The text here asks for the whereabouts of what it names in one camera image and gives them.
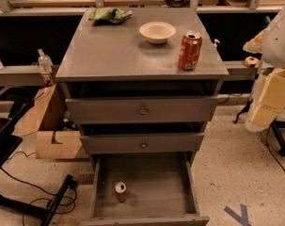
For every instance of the small orange can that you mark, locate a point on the small orange can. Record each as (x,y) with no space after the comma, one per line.
(121,191)

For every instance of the black stand leg left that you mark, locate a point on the black stand leg left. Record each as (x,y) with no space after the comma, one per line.
(44,214)

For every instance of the grey open bottom drawer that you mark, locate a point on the grey open bottom drawer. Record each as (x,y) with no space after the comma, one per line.
(159,191)

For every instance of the green chip bag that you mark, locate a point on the green chip bag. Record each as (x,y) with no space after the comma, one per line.
(111,15)

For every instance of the black chair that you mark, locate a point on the black chair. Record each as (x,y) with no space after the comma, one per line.
(23,100)

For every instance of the grey drawer cabinet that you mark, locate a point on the grey drawer cabinet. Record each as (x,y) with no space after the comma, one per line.
(108,60)

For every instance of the grey top drawer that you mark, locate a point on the grey top drawer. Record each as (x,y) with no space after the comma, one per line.
(142,109)

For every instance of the red-orange soda can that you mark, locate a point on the red-orange soda can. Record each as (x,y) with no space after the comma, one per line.
(190,50)

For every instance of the cardboard box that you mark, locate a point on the cardboard box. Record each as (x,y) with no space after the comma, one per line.
(45,120)

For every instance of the small white pump bottle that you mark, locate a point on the small white pump bottle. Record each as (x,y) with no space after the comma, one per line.
(216,43)

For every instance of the clear sanitizer bottle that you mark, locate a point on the clear sanitizer bottle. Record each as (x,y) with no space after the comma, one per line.
(44,61)

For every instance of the black stand leg right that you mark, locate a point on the black stand leg right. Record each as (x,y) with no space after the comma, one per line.
(276,126)

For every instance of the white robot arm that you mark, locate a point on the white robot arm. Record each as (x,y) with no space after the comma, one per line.
(269,90)

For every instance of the white paper bowl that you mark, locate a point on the white paper bowl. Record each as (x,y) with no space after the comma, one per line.
(157,32)

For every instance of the grey middle drawer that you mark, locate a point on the grey middle drawer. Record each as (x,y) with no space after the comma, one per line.
(142,143)

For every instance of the black stand leg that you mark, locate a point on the black stand leg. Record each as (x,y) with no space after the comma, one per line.
(44,214)
(276,126)

